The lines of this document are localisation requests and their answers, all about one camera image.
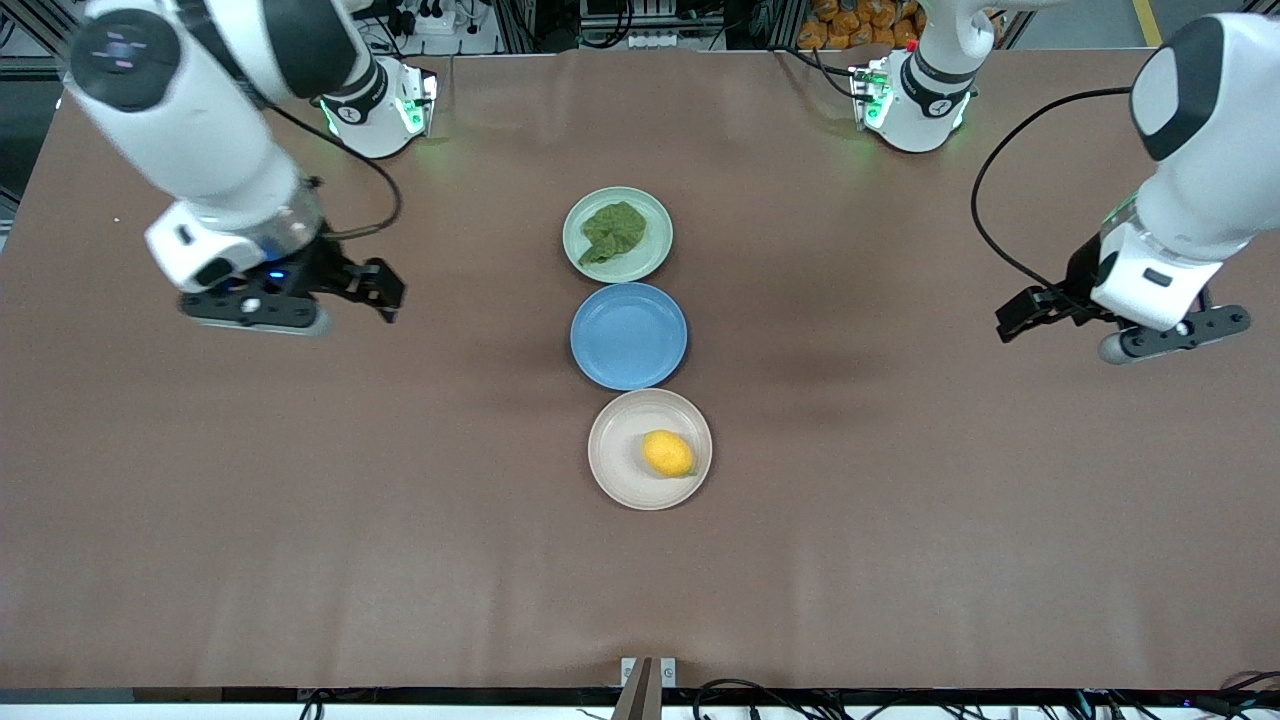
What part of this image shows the green lettuce leaf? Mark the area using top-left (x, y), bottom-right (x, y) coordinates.
top-left (578, 201), bottom-right (648, 267)

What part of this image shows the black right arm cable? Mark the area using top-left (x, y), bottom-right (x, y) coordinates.
top-left (265, 100), bottom-right (404, 242)

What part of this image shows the pale green round plate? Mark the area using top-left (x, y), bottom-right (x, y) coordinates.
top-left (562, 186), bottom-right (675, 285)

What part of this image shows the yellow lemon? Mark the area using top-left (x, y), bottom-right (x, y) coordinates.
top-left (641, 429), bottom-right (697, 479)

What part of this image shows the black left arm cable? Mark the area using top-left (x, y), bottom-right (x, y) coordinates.
top-left (971, 87), bottom-right (1137, 293)

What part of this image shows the beige round plate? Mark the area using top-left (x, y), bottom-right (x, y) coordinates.
top-left (587, 388), bottom-right (714, 512)

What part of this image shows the metal table edge bracket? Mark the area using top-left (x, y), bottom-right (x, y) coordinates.
top-left (612, 657), bottom-right (678, 720)

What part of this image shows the blue round plate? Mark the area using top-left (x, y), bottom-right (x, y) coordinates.
top-left (570, 282), bottom-right (689, 392)

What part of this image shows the bag of oranges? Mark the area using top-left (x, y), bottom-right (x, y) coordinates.
top-left (798, 0), bottom-right (923, 50)

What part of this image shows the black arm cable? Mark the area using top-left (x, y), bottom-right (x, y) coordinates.
top-left (265, 100), bottom-right (404, 242)
top-left (971, 87), bottom-right (1137, 293)

